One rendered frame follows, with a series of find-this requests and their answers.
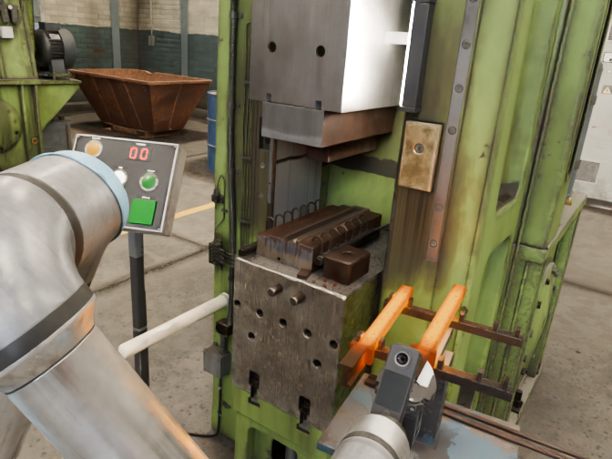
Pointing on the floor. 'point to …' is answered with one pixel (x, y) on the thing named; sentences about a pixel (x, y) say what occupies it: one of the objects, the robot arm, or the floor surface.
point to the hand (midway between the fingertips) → (419, 359)
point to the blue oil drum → (211, 128)
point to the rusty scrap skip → (141, 99)
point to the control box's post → (138, 299)
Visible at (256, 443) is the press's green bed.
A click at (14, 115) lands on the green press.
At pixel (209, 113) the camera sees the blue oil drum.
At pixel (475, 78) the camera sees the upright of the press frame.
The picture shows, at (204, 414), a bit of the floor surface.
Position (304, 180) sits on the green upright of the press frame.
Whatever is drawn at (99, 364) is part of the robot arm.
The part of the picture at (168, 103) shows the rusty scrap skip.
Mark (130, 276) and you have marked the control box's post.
